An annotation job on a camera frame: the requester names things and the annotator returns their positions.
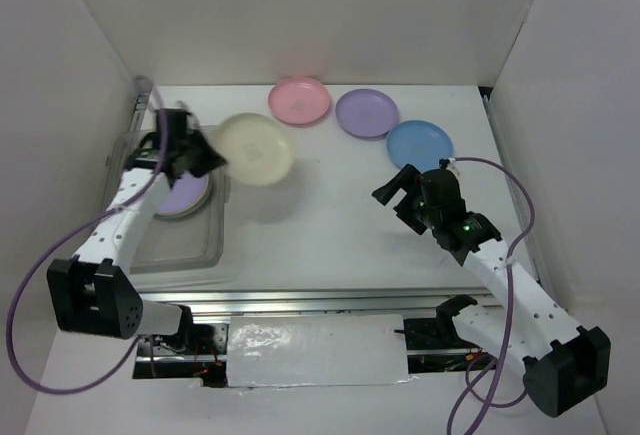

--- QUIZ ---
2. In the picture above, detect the blue plastic plate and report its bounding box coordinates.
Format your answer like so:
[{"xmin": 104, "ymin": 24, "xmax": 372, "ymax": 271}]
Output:
[{"xmin": 386, "ymin": 120, "xmax": 454, "ymax": 172}]

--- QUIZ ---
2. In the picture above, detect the purple plate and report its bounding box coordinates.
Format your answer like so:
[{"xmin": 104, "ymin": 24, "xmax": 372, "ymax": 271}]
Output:
[
  {"xmin": 335, "ymin": 89, "xmax": 400, "ymax": 139},
  {"xmin": 154, "ymin": 172, "xmax": 210, "ymax": 217}
]

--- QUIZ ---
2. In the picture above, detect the clear plastic bin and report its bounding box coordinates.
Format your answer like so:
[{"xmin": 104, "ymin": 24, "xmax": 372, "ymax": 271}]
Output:
[{"xmin": 107, "ymin": 127, "xmax": 232, "ymax": 274}]

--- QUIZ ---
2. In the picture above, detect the cream plastic plate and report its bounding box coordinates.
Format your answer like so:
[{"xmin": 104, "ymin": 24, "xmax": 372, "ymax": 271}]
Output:
[{"xmin": 212, "ymin": 113, "xmax": 295, "ymax": 187}]

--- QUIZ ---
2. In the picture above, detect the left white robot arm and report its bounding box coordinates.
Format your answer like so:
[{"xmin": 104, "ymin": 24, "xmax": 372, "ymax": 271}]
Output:
[{"xmin": 47, "ymin": 108, "xmax": 226, "ymax": 354}]

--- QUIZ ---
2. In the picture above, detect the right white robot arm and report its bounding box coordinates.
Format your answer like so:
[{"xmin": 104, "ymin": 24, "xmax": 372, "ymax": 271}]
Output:
[{"xmin": 372, "ymin": 159, "xmax": 611, "ymax": 418}]

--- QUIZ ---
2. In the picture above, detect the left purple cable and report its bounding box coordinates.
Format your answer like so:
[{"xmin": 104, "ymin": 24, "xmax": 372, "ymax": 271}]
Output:
[{"xmin": 4, "ymin": 75, "xmax": 169, "ymax": 397}]

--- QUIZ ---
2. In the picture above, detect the yellow bear plastic plate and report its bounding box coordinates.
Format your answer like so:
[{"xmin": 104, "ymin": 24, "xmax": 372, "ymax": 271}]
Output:
[{"xmin": 159, "ymin": 174, "xmax": 213, "ymax": 222}]

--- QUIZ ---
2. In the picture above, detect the pink plastic plate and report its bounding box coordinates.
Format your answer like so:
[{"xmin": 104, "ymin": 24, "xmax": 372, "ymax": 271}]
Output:
[{"xmin": 267, "ymin": 77, "xmax": 331, "ymax": 127}]

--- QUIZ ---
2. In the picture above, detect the aluminium rail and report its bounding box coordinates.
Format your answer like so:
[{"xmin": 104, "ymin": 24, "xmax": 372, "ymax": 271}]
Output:
[
  {"xmin": 479, "ymin": 85, "xmax": 546, "ymax": 286},
  {"xmin": 142, "ymin": 288, "xmax": 500, "ymax": 318}
]

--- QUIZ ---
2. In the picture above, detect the white foil-edged board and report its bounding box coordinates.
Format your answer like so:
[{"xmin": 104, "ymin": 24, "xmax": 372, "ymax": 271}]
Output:
[{"xmin": 226, "ymin": 314, "xmax": 410, "ymax": 388}]

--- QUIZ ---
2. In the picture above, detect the aluminium front rail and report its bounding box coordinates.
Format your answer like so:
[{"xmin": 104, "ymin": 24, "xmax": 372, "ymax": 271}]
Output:
[{"xmin": 142, "ymin": 288, "xmax": 500, "ymax": 318}]

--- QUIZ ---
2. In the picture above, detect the aluminium right side rail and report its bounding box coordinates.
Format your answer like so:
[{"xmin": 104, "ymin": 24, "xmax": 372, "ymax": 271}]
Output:
[{"xmin": 479, "ymin": 85, "xmax": 546, "ymax": 286}]

